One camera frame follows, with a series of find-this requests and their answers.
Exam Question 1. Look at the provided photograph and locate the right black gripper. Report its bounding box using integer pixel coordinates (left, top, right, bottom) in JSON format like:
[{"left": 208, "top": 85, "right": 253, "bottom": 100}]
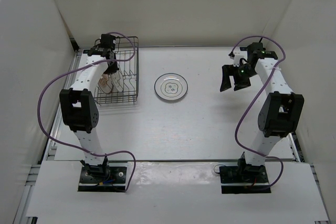
[{"left": 219, "top": 65, "right": 257, "bottom": 92}]

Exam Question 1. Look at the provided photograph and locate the white green-rimmed plate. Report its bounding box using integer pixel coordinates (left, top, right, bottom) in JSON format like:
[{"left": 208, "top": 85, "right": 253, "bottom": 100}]
[
  {"left": 111, "top": 71, "right": 124, "bottom": 92},
  {"left": 154, "top": 73, "right": 188, "bottom": 102}
]

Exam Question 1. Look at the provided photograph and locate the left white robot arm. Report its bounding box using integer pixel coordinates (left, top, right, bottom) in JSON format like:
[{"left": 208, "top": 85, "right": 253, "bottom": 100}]
[{"left": 59, "top": 48, "right": 115, "bottom": 182}]

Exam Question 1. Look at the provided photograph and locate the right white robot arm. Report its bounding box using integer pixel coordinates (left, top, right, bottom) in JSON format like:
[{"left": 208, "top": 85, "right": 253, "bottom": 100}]
[{"left": 219, "top": 42, "right": 305, "bottom": 184}]

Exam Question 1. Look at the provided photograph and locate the orange sunburst pattern plate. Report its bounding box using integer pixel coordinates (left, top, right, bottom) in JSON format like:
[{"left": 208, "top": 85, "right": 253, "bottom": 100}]
[{"left": 98, "top": 74, "right": 113, "bottom": 94}]

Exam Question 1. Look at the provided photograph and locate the metal wire dish rack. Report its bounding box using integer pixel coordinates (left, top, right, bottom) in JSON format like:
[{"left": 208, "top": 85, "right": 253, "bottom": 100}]
[{"left": 94, "top": 35, "right": 139, "bottom": 106}]

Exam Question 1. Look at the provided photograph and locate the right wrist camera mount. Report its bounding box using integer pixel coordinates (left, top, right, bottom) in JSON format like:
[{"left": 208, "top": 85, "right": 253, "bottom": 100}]
[{"left": 228, "top": 51, "right": 247, "bottom": 67}]

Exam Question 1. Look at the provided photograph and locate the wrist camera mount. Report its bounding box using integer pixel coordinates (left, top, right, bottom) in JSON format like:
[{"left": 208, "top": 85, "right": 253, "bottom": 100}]
[
  {"left": 100, "top": 34, "right": 116, "bottom": 50},
  {"left": 228, "top": 51, "right": 247, "bottom": 67}
]

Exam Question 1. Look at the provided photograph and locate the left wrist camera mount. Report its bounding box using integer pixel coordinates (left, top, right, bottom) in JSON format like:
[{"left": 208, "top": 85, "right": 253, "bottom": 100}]
[{"left": 100, "top": 34, "right": 116, "bottom": 50}]

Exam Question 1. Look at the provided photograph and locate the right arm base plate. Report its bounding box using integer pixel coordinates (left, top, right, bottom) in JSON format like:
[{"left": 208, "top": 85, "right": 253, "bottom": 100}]
[{"left": 213, "top": 164, "right": 271, "bottom": 195}]

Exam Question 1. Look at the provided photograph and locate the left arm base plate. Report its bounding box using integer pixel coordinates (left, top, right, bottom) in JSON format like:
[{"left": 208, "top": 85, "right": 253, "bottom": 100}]
[{"left": 77, "top": 163, "right": 128, "bottom": 193}]

